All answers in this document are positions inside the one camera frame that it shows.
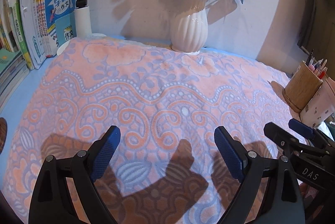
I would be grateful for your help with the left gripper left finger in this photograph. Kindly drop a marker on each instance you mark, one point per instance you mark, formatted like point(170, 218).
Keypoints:
point(51, 201)

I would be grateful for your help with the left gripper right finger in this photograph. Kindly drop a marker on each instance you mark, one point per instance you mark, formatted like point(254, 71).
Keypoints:
point(282, 201)

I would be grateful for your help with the pink lidded bin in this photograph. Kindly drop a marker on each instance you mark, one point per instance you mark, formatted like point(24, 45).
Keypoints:
point(321, 106)

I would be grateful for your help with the wooden pen holder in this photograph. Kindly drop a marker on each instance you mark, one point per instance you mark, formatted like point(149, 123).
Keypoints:
point(301, 88)

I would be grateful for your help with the pink patterned table cloth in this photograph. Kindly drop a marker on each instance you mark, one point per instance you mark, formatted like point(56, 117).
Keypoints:
point(167, 168)

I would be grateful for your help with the white ribbed flower vase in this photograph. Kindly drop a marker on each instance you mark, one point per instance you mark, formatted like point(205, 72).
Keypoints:
point(189, 28)

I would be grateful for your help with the white desk lamp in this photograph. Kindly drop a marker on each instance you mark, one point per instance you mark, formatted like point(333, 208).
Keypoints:
point(75, 24)

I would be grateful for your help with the stack of books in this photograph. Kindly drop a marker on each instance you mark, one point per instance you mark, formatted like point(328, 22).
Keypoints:
point(34, 25)

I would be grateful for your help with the black wall television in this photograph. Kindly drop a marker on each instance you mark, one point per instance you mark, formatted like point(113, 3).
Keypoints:
point(317, 28)

